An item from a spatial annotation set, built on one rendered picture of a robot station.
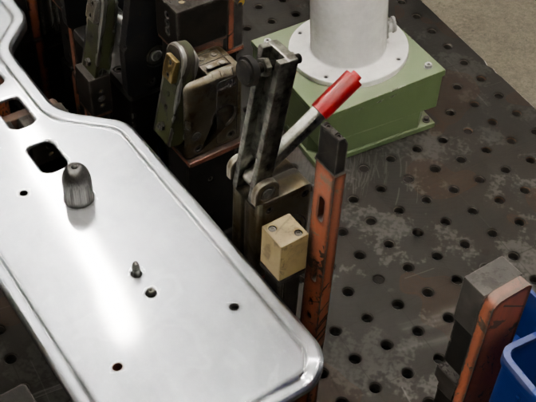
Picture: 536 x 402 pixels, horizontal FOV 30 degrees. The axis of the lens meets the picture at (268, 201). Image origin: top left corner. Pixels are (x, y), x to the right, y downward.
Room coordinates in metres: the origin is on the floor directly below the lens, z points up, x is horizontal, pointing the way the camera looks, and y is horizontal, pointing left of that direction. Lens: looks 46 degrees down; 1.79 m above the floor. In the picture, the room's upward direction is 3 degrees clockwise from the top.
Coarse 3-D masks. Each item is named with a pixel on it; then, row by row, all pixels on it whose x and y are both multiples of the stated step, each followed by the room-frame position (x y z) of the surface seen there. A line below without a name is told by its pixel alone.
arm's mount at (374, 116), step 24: (288, 48) 1.29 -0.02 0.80; (408, 48) 1.28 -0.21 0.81; (408, 72) 1.22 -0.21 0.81; (432, 72) 1.22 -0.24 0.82; (312, 96) 1.17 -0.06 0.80; (360, 96) 1.17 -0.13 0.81; (384, 96) 1.17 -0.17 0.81; (408, 96) 1.20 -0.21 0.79; (432, 96) 1.22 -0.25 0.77; (288, 120) 1.20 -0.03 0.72; (336, 120) 1.13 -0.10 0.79; (360, 120) 1.15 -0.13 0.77; (384, 120) 1.18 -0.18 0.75; (408, 120) 1.20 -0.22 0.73; (432, 120) 1.23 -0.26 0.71; (312, 144) 1.14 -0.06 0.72; (360, 144) 1.16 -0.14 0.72
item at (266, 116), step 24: (264, 48) 0.74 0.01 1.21; (240, 72) 0.72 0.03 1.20; (264, 72) 0.72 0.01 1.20; (288, 72) 0.73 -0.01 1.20; (264, 96) 0.74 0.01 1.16; (288, 96) 0.73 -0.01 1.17; (264, 120) 0.72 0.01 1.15; (240, 144) 0.74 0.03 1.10; (264, 144) 0.71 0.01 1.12; (240, 168) 0.73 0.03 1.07; (264, 168) 0.71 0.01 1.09
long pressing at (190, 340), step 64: (0, 0) 1.09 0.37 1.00; (0, 64) 0.96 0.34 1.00; (0, 128) 0.85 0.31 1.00; (64, 128) 0.85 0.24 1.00; (128, 128) 0.85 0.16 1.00; (0, 192) 0.74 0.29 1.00; (128, 192) 0.75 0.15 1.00; (0, 256) 0.66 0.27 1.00; (64, 256) 0.66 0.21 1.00; (128, 256) 0.66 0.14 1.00; (192, 256) 0.67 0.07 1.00; (64, 320) 0.58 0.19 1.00; (128, 320) 0.58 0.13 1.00; (192, 320) 0.59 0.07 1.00; (256, 320) 0.59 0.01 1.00; (64, 384) 0.51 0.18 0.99; (128, 384) 0.51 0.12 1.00; (192, 384) 0.51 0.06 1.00; (256, 384) 0.52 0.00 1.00
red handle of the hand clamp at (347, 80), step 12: (348, 72) 0.80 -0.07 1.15; (336, 84) 0.79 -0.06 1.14; (348, 84) 0.79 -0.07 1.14; (360, 84) 0.79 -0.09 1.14; (324, 96) 0.78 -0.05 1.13; (336, 96) 0.78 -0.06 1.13; (348, 96) 0.78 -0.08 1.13; (312, 108) 0.77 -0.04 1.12; (324, 108) 0.77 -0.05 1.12; (336, 108) 0.77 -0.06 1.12; (300, 120) 0.76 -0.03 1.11; (312, 120) 0.76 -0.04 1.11; (288, 132) 0.76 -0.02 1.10; (300, 132) 0.75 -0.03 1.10; (288, 144) 0.74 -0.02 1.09; (252, 168) 0.73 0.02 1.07
